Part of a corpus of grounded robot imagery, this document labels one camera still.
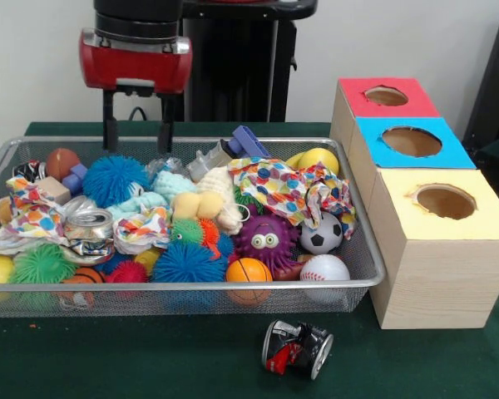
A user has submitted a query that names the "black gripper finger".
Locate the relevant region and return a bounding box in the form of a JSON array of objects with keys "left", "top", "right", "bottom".
[
  {"left": 156, "top": 94, "right": 177, "bottom": 155},
  {"left": 101, "top": 89, "right": 119, "bottom": 151}
]

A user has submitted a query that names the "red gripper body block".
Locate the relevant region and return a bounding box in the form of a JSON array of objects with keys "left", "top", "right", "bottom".
[{"left": 78, "top": 27, "right": 194, "bottom": 96}]

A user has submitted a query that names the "colourful paper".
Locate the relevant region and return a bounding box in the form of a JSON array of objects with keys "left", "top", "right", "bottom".
[{"left": 227, "top": 155, "right": 358, "bottom": 240}]

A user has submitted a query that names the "black white soccer ball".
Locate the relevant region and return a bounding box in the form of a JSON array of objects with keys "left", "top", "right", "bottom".
[{"left": 299, "top": 211, "right": 344, "bottom": 255}]

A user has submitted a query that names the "crushed red black can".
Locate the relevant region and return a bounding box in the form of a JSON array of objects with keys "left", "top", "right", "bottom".
[{"left": 261, "top": 319, "right": 335, "bottom": 382}]

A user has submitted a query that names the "wooden box with three holes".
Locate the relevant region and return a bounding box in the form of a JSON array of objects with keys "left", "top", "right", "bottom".
[{"left": 330, "top": 76, "right": 499, "bottom": 330}]

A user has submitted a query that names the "blue spiky rubber ball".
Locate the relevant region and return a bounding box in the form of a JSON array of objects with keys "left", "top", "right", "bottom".
[
  {"left": 82, "top": 155, "right": 152, "bottom": 209},
  {"left": 152, "top": 240, "right": 229, "bottom": 284}
]

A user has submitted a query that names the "purple plastic toy block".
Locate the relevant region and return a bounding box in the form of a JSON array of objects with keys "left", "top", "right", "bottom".
[{"left": 227, "top": 125, "right": 270, "bottom": 161}]

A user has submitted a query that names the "crushed silver can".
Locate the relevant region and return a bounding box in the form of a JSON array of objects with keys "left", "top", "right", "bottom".
[{"left": 63, "top": 206, "right": 116, "bottom": 244}]

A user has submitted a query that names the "purple spiky monster toy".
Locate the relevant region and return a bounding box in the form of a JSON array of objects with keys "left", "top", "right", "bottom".
[{"left": 234, "top": 203, "right": 307, "bottom": 271}]

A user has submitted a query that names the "yellow plastic ball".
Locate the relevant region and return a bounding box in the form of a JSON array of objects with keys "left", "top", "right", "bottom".
[{"left": 285, "top": 148, "right": 341, "bottom": 175}]

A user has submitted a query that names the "orange foam basketball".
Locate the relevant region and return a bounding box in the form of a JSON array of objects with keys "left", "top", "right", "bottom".
[{"left": 226, "top": 257, "right": 274, "bottom": 308}]

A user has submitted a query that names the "white foam baseball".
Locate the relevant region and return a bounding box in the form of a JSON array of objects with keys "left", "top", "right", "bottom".
[{"left": 299, "top": 254, "right": 351, "bottom": 303}]

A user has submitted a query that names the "black chair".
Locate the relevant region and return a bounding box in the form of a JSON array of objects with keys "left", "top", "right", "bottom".
[{"left": 461, "top": 6, "right": 499, "bottom": 146}]

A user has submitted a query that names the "shallow wire mesh bin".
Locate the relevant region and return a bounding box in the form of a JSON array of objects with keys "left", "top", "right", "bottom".
[{"left": 0, "top": 135, "right": 388, "bottom": 320}]

